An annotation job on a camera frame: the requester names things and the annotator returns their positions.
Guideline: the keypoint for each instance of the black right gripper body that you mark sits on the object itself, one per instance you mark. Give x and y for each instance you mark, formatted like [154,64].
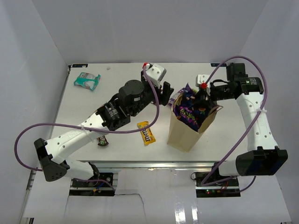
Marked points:
[217,93]

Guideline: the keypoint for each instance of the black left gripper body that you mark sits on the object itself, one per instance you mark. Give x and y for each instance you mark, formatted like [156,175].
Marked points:
[148,93]

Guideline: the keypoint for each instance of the dark blue chips bag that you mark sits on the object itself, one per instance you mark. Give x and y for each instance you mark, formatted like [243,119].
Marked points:
[190,110]

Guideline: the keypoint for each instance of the yellow M&M's packet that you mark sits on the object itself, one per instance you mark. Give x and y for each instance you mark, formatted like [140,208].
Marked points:
[146,134]

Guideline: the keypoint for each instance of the brown paper bag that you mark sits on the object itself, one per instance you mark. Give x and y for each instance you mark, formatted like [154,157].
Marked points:
[181,136]

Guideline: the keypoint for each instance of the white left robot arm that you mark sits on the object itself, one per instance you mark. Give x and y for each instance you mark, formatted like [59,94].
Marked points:
[131,99]

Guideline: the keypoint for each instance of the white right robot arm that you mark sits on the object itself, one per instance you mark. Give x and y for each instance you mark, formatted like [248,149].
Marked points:
[263,156]

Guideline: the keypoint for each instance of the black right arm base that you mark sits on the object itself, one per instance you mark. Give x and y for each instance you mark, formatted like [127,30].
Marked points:
[229,188]

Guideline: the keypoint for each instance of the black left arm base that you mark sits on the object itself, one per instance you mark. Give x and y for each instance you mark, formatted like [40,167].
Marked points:
[108,177]

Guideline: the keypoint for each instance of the purple Fox's candy bag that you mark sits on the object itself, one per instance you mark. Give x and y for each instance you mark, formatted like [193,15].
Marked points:
[174,98]

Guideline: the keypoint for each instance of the dark blue logo sticker right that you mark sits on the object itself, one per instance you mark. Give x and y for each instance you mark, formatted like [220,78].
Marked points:
[218,64]

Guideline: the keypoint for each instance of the dark blue logo sticker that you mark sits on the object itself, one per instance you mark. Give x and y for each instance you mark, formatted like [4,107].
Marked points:
[218,64]
[82,65]

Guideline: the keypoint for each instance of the teal tissue packet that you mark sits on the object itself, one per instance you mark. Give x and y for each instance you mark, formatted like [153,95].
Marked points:
[87,80]

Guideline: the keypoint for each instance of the brown M&M's packet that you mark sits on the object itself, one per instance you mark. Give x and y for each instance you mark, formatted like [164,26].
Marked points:
[102,141]

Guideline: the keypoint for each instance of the dark blue logo sticker left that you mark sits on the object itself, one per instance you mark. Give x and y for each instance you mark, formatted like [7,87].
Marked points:
[82,65]

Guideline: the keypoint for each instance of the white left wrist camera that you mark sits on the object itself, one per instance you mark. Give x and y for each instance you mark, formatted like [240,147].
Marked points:
[155,72]

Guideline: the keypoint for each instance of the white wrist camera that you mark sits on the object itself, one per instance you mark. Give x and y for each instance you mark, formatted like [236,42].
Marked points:
[155,72]
[202,78]

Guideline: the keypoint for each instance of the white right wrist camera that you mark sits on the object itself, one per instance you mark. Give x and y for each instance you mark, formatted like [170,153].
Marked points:
[202,78]

